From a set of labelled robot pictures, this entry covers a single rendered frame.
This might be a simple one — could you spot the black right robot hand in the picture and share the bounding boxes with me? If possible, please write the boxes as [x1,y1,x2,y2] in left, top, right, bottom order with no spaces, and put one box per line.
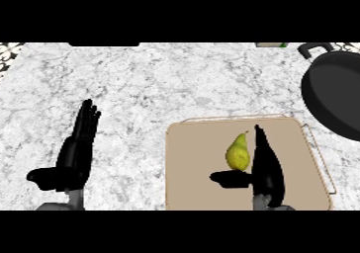
[208,124,288,209]

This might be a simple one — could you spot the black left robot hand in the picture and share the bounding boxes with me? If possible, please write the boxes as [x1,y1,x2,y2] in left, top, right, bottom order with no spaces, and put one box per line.
[25,98,102,193]

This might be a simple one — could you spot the yellow-green pear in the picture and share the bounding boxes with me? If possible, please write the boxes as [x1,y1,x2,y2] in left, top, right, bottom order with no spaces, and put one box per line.
[225,130,251,173]

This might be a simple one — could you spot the beige tray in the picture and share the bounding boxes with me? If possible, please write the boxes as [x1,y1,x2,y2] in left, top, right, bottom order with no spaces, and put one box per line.
[164,114,337,211]

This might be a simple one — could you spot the black pot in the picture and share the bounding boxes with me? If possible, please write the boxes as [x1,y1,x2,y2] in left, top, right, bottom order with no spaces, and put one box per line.
[297,42,360,143]

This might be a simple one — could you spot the grey and green object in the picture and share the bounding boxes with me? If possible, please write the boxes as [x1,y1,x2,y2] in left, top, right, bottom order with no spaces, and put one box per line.
[254,42,288,48]

